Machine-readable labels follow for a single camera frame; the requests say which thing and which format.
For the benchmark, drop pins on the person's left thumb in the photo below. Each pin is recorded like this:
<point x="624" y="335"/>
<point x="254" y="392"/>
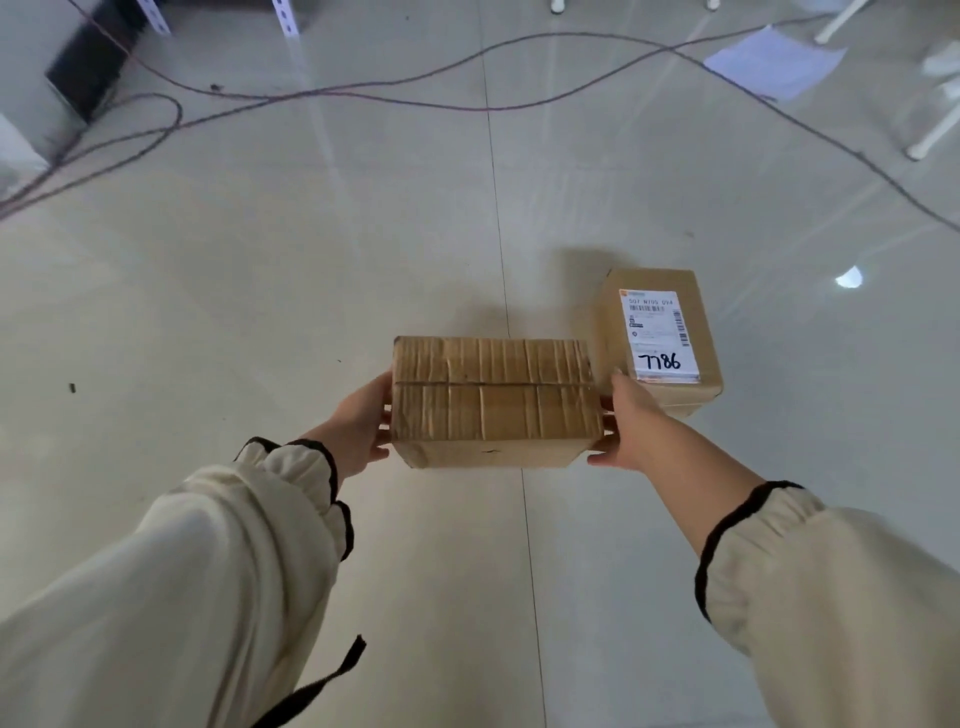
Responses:
<point x="373" y="390"/>

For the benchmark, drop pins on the person's right thumb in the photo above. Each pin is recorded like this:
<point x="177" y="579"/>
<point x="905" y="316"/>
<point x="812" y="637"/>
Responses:
<point x="624" y="386"/>

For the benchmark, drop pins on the person's left hand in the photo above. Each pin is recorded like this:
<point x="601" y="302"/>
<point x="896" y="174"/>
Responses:
<point x="352" y="433"/>

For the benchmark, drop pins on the white paper sheet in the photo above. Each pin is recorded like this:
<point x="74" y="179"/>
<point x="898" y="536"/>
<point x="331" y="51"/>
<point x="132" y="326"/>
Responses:
<point x="772" y="61"/>

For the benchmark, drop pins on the black box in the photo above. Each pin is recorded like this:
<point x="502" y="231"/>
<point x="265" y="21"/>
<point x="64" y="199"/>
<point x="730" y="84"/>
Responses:
<point x="94" y="64"/>

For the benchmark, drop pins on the person's right hand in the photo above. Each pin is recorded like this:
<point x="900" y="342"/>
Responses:
<point x="637" y="431"/>

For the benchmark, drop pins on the taped brown cardboard box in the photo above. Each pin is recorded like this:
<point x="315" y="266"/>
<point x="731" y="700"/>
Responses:
<point x="491" y="401"/>

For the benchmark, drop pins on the white furniture leg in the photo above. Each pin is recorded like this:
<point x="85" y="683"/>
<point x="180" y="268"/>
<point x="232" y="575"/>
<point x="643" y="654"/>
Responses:
<point x="934" y="127"/>
<point x="840" y="19"/>

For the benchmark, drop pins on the person's left forearm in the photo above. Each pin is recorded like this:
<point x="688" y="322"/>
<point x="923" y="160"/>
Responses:
<point x="195" y="592"/>

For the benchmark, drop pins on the white perforated metal post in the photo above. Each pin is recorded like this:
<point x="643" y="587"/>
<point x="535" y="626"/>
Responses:
<point x="285" y="16"/>
<point x="155" y="15"/>

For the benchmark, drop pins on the person's right forearm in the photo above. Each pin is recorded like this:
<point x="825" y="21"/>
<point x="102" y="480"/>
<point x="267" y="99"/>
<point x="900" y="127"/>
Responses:
<point x="810" y="585"/>

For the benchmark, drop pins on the cardboard box with white label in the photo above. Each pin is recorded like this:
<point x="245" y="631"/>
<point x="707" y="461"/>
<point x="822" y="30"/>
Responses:
<point x="660" y="337"/>

